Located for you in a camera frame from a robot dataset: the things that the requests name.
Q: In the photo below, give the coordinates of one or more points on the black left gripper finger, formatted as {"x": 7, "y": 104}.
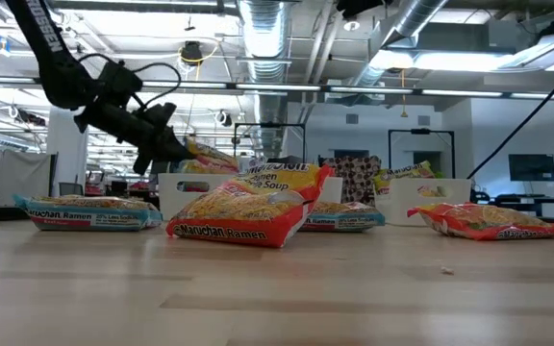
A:
{"x": 176, "y": 150}

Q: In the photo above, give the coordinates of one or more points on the orange chicken Maruchan noodle pack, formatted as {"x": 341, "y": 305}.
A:
{"x": 238, "y": 211}
{"x": 488, "y": 223}

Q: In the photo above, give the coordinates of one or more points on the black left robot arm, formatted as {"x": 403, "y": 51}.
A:
{"x": 56, "y": 72}

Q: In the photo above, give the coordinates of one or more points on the white plastic bin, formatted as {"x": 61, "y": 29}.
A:
{"x": 332, "y": 190}
{"x": 171, "y": 197}
{"x": 402, "y": 206}

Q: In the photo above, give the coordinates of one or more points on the white square column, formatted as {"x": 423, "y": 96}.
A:
{"x": 65, "y": 154}

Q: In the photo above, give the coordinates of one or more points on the grey cloth partition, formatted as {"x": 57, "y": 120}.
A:
{"x": 17, "y": 173}

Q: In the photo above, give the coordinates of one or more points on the long linear ceiling light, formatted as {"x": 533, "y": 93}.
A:
{"x": 450, "y": 92}

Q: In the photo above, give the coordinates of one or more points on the dark polka-dot bag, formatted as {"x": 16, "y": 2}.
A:
{"x": 359, "y": 178}

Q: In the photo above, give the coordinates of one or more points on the small white crumb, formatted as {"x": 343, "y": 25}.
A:
{"x": 446, "y": 270}

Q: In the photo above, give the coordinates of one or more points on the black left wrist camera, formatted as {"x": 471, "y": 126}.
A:
{"x": 159, "y": 114}

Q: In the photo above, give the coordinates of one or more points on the silver spiral air duct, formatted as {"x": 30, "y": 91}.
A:
{"x": 262, "y": 38}
{"x": 416, "y": 17}

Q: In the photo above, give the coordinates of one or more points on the black gantry frame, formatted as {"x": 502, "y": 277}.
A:
{"x": 421, "y": 131}
{"x": 269, "y": 125}

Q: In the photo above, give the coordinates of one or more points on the black ceiling dome camera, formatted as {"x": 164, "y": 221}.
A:
{"x": 191, "y": 52}

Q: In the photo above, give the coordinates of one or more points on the black wall monitor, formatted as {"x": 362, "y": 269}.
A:
{"x": 532, "y": 167}

